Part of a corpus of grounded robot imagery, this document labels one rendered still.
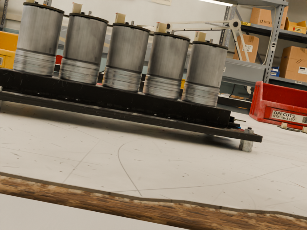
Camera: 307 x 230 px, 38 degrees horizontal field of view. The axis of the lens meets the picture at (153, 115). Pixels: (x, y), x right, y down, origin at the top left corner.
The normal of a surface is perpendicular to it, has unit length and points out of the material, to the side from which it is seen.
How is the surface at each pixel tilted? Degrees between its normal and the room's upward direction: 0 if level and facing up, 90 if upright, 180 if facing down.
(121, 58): 90
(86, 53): 90
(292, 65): 89
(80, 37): 90
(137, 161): 0
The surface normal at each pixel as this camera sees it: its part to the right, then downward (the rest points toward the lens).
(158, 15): 0.00, 0.08
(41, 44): 0.38, 0.15
